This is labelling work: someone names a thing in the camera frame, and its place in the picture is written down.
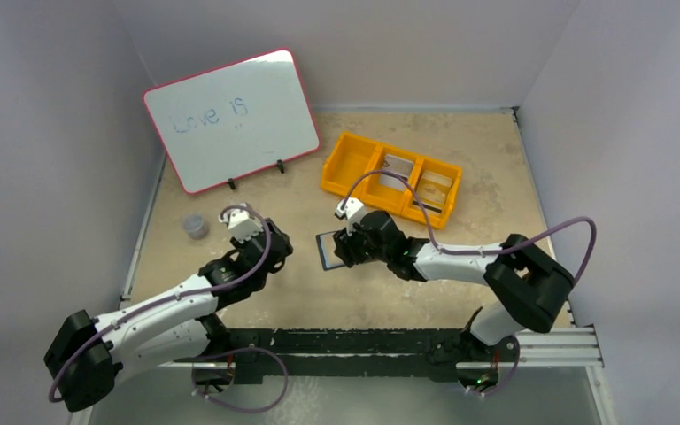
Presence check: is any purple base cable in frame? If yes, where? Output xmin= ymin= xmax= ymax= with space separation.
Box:
xmin=463 ymin=334 xmax=523 ymax=400
xmin=189 ymin=342 xmax=291 ymax=413

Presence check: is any yellow plastic bin tray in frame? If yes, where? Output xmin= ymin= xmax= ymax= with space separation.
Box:
xmin=320 ymin=132 xmax=463 ymax=229

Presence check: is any blue leather card holder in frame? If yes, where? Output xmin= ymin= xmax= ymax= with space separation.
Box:
xmin=315 ymin=231 xmax=345 ymax=271

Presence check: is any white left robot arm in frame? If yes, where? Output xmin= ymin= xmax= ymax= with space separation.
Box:
xmin=43 ymin=219 xmax=293 ymax=413

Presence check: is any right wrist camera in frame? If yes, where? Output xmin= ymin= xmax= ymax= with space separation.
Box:
xmin=334 ymin=197 xmax=367 ymax=235

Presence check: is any pink framed whiteboard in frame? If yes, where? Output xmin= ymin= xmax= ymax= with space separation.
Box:
xmin=143 ymin=49 xmax=321 ymax=194

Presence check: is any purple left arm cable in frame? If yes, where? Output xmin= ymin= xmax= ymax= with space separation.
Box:
xmin=47 ymin=204 xmax=273 ymax=405

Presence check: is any card in bin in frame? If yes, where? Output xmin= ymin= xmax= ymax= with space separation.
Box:
xmin=416 ymin=170 xmax=453 ymax=214
xmin=378 ymin=154 xmax=414 ymax=191

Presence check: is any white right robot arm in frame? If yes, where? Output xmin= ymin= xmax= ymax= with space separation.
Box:
xmin=332 ymin=211 xmax=576 ymax=346

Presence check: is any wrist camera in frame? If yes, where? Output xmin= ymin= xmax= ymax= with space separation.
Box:
xmin=219 ymin=204 xmax=264 ymax=243
xmin=334 ymin=197 xmax=367 ymax=235

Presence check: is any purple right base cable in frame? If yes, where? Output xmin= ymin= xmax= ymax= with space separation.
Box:
xmin=463 ymin=334 xmax=523 ymax=400

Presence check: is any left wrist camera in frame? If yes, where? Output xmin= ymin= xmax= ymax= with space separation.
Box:
xmin=219 ymin=204 xmax=264 ymax=243

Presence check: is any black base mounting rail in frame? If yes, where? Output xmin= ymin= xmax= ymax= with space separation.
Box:
xmin=194 ymin=328 xmax=520 ymax=387

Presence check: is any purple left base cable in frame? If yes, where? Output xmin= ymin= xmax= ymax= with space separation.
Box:
xmin=189 ymin=342 xmax=291 ymax=413

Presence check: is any card in middle bin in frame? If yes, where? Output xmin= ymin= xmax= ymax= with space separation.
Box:
xmin=378 ymin=154 xmax=414 ymax=191

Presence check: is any aluminium frame rail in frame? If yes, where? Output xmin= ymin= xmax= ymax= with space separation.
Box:
xmin=516 ymin=327 xmax=604 ymax=367

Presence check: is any small clear plastic cup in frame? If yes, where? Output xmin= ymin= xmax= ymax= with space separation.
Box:
xmin=181 ymin=213 xmax=209 ymax=240

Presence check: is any card in right bin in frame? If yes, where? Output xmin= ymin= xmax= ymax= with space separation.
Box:
xmin=416 ymin=170 xmax=453 ymax=214

